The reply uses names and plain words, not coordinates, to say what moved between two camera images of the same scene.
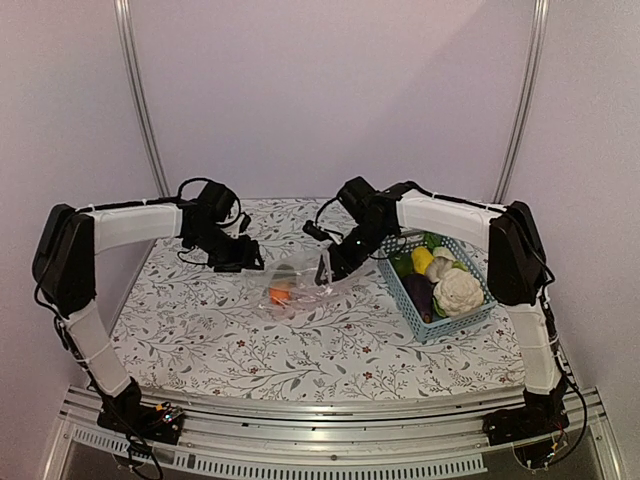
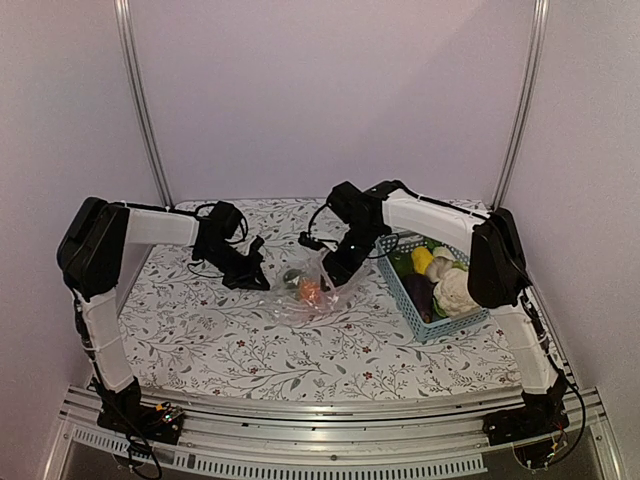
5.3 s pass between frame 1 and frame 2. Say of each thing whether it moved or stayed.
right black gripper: stayed
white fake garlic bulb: stayed
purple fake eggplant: stayed
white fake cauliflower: stayed
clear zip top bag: moved
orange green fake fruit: moved
